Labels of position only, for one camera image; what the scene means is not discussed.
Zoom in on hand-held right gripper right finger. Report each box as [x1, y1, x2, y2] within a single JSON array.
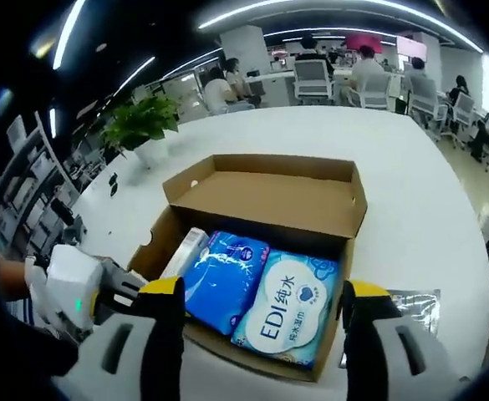
[[340, 278, 486, 401]]

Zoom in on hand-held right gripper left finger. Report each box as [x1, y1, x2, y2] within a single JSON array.
[[50, 275, 186, 401]]

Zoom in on white product carton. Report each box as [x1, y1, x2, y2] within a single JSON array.
[[166, 226, 211, 279]]

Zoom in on blue soft pad pack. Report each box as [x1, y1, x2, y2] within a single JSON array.
[[184, 230, 270, 338]]

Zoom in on light blue soft wipes pack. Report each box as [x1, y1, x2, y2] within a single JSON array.
[[230, 246, 340, 371]]

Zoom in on brown cardboard shoe box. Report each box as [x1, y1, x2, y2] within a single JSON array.
[[125, 153, 369, 383]]

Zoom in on grey device stand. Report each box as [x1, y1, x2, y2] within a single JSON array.
[[61, 213, 88, 248]]

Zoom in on grey storage rack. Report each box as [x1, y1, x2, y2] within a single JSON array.
[[0, 110, 86, 256]]

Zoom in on person's black jacket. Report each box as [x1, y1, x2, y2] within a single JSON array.
[[0, 317, 82, 393]]

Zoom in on green plant in white pot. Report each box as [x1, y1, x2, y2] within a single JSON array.
[[100, 96, 182, 170]]

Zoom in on ceiling light strips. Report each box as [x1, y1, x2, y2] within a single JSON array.
[[49, 0, 486, 139]]

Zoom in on white office chair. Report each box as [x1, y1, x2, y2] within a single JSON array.
[[409, 74, 448, 135], [451, 91, 477, 147], [346, 73, 395, 110], [293, 59, 336, 105]]

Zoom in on red hanging fabric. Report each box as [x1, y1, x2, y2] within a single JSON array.
[[344, 33, 381, 50]]

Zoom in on white wrist strap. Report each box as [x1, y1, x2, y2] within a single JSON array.
[[23, 253, 49, 302]]

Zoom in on pink wall screen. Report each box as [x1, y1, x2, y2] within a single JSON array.
[[396, 36, 429, 58]]

